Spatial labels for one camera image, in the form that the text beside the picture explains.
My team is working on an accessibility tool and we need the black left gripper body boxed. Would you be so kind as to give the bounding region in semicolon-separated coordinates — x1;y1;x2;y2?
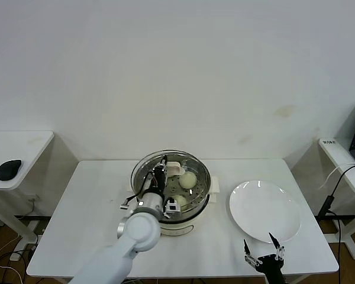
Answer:
151;170;169;195

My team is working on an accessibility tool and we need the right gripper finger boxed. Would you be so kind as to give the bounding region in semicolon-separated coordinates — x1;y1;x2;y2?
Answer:
243;239;262;267
268;232;285;261

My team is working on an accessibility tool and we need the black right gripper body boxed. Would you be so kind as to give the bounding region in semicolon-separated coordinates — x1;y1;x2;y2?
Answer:
256;253;285;284

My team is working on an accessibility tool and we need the round glass pot lid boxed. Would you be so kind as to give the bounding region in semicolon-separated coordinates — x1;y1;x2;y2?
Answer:
131;149;211;220

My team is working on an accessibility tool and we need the white steamed baozi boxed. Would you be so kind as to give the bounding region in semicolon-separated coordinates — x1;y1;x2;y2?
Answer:
173;194;188;213
178;172;198;190

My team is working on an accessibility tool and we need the stainless steel steamer basket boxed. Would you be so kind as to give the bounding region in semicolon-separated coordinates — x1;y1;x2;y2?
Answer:
125;152;222;222

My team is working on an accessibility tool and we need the round white plate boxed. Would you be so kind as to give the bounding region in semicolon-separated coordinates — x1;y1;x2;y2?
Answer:
229;180;302;244

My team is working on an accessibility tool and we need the cream electric cooker pot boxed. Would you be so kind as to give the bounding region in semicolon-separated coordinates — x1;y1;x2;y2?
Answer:
125;177;222;239

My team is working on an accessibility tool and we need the white side desk with label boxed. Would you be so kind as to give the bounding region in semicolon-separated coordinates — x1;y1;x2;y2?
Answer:
318;137;355;261

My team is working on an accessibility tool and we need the black computer mouse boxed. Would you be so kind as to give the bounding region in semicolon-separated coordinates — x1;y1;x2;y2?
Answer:
0;159;23;181

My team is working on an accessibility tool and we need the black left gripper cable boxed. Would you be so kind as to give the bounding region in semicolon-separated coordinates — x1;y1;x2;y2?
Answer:
120;171;156;209

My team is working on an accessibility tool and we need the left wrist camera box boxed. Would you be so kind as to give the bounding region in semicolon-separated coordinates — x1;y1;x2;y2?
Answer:
164;198;180;214

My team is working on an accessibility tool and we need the black power cable with adapter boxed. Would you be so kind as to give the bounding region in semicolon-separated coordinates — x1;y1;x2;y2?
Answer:
317;164;355;284

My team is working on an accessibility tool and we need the thin black floor cable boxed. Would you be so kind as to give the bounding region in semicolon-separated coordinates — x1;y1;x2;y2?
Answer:
0;250;35;267

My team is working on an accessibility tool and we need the thin white floor cable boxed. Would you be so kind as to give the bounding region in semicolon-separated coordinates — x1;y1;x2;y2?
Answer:
0;235;21;272

